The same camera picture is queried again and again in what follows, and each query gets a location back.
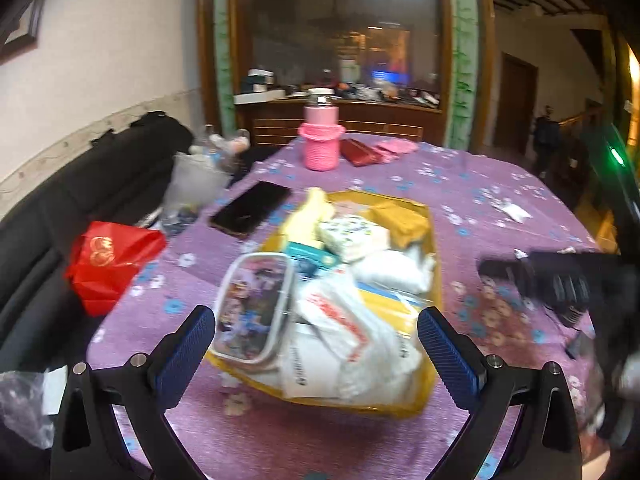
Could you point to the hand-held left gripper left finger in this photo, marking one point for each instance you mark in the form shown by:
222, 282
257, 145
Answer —
185, 360

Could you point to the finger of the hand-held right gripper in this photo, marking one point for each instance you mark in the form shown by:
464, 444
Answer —
540, 275

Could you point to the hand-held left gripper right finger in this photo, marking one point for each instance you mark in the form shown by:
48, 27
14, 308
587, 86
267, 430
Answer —
450, 360

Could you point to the yellow storage box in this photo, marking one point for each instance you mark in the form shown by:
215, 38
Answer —
420, 340

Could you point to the clear pouch with print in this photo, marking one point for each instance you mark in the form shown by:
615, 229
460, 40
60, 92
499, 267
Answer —
250, 305

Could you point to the yellow and blue bag packet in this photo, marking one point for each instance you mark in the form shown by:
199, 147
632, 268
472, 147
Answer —
390, 297

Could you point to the white bag with red print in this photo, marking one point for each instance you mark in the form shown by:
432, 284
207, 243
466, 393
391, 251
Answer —
345, 320

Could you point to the white towel packet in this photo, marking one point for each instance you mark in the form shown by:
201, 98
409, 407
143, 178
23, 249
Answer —
352, 235

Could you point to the yellow cloth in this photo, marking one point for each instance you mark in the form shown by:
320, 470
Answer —
307, 215

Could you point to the purple floral tablecloth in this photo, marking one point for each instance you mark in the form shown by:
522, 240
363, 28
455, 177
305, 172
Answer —
500, 240

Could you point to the white paper scrap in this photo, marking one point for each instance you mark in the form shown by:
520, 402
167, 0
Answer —
512, 210

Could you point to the red plastic bag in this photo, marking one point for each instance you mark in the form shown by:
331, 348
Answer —
110, 265

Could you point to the teal and white box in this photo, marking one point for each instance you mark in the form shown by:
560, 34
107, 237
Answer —
310, 257

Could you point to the black phone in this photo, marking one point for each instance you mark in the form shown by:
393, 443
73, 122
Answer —
250, 208

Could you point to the crumpled clear plastic bag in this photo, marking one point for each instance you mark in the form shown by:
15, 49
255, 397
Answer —
25, 405

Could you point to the pink cloth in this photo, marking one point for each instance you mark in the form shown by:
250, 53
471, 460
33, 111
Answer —
397, 149

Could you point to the black sofa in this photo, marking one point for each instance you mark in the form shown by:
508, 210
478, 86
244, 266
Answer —
60, 190

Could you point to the red wallet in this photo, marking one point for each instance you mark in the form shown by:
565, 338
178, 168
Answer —
359, 152

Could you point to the bamboo print panel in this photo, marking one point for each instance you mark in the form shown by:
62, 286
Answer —
462, 60

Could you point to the wooden counter cabinet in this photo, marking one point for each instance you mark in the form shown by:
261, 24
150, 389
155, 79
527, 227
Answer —
350, 117

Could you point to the dark coat on stair post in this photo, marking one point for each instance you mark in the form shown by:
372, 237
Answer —
546, 135

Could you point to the framed wall picture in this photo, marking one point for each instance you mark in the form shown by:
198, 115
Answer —
17, 30

